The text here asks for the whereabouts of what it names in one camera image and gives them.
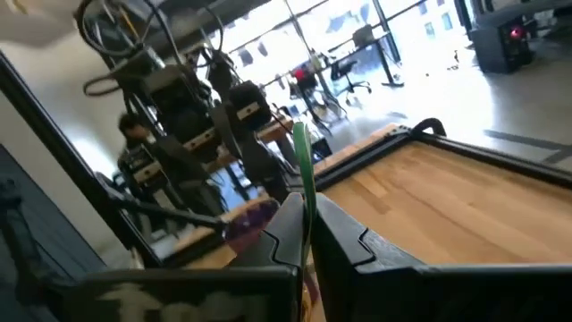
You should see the black diagonal frame brace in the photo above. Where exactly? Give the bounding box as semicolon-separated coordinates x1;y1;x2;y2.
111;198;225;228

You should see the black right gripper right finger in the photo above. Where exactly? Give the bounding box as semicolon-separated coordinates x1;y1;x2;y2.
311;192;572;322

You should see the red chair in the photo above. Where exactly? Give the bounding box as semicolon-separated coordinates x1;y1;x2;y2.
292;64;319;90

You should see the black table edge frame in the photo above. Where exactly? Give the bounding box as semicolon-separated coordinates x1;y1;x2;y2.
285;116;572;191

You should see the dark blue panel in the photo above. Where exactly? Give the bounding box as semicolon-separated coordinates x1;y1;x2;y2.
0;145;106;322

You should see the black office chair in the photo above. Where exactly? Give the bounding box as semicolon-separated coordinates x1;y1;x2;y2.
330;60;373;97

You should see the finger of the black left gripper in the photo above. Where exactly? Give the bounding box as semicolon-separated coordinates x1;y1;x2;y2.
243;131;273;198
267;151;291;203

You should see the green and tan utensil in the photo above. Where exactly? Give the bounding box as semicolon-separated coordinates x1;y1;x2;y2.
292;121;319;322

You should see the black curved hose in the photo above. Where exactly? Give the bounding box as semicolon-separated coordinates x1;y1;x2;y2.
409;116;448;138

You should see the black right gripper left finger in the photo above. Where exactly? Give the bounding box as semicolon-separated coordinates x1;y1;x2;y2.
62;192;306;322

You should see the person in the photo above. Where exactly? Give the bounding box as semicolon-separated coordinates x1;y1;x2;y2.
116;112;157;153

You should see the black frame post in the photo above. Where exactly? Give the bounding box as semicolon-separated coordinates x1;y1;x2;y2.
0;51;164;269

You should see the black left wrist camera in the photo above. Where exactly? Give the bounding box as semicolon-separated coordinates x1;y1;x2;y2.
229;81;273;131

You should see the purple faceted plastic cup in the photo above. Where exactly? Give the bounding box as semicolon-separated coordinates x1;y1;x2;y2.
222;199;281;257

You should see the black computer tower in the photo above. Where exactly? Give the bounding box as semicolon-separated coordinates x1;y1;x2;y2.
467;12;536;75

